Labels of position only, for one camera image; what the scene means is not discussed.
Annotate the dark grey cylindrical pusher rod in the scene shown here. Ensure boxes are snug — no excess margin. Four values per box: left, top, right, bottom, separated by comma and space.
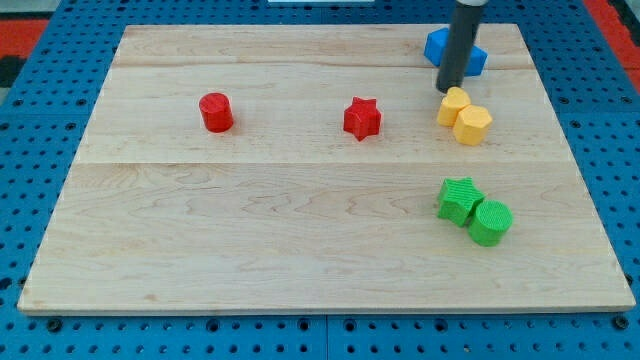
436, 0, 487, 94

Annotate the red star block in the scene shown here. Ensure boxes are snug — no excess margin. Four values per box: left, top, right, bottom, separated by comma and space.
343, 97, 382, 141

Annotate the green star block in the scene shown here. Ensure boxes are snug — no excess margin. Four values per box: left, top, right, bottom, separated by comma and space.
437, 177, 486, 227

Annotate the blue block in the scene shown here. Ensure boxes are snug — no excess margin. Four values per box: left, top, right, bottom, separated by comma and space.
423, 27, 488, 77

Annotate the yellow heart block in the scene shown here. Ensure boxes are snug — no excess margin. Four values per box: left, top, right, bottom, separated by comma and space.
437, 86, 471, 127

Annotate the yellow hexagon block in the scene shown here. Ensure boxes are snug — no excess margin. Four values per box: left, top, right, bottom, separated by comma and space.
453, 105, 493, 146

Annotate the green cylinder block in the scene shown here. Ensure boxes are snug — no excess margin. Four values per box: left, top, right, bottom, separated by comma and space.
468, 200, 513, 247

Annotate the light wooden board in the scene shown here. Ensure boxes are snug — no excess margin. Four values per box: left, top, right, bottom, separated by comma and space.
18, 24, 635, 316

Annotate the red cylinder block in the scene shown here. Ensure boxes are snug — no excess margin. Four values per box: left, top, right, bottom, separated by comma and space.
199, 92, 234, 133

